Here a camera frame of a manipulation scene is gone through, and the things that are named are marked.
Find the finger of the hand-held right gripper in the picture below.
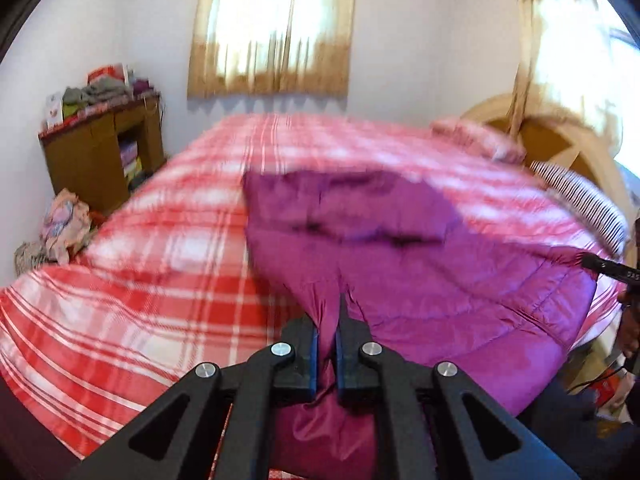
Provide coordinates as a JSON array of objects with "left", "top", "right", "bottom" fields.
[{"left": 580, "top": 254, "right": 640, "bottom": 282}]

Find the grey crumpled cloth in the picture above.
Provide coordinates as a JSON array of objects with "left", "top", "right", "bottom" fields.
[{"left": 14, "top": 241, "right": 51, "bottom": 276}]

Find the white printed box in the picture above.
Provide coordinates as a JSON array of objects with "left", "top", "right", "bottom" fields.
[{"left": 46, "top": 94, "right": 65, "bottom": 128}]

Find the beige floral window curtain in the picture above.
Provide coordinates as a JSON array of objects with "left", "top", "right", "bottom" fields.
[{"left": 187, "top": 0, "right": 360, "bottom": 100}]

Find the pile of grey clothes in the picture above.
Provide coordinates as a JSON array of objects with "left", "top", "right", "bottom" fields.
[{"left": 62, "top": 77, "right": 133, "bottom": 108}]

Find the purple puffer jacket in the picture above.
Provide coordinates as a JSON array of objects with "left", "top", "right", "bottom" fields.
[{"left": 242, "top": 170, "right": 598, "bottom": 480}]

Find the brown wooden cabinet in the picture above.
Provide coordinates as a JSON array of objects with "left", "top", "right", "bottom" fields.
[{"left": 39, "top": 92, "right": 166, "bottom": 216}]

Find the yellow flat box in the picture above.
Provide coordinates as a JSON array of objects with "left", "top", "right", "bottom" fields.
[{"left": 122, "top": 159, "right": 145, "bottom": 186}]

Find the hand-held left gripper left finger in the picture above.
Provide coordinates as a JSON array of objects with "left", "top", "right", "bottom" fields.
[{"left": 65, "top": 316, "right": 321, "bottom": 480}]

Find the pile of pastel clothes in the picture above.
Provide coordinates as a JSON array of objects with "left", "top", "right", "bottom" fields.
[{"left": 40, "top": 189, "right": 93, "bottom": 266}]

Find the black cable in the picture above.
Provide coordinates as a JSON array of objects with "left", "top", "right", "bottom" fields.
[{"left": 565, "top": 365, "right": 626, "bottom": 393}]

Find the striped pillow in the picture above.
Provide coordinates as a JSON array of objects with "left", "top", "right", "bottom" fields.
[{"left": 530, "top": 160, "right": 631, "bottom": 256}]

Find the long beige floral curtain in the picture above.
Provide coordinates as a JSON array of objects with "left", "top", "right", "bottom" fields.
[{"left": 512, "top": 0, "right": 640, "bottom": 171}]

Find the wooden bed headboard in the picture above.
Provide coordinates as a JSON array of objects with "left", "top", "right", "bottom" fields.
[{"left": 460, "top": 92, "right": 636, "bottom": 221}]

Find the pink pillow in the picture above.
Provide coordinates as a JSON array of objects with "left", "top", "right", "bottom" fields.
[{"left": 430, "top": 119, "right": 526, "bottom": 163}]

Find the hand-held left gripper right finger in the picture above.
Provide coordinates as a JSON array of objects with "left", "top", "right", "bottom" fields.
[{"left": 334, "top": 294, "right": 581, "bottom": 480}]

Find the red box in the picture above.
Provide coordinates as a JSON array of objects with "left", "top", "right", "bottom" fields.
[{"left": 87, "top": 63, "right": 128, "bottom": 86}]

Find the bed with red plaid sheet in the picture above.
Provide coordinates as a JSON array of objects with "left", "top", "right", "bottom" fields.
[{"left": 0, "top": 112, "right": 631, "bottom": 461}]

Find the person's dark clothing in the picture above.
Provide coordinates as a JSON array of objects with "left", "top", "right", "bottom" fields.
[{"left": 520, "top": 375, "right": 640, "bottom": 480}]

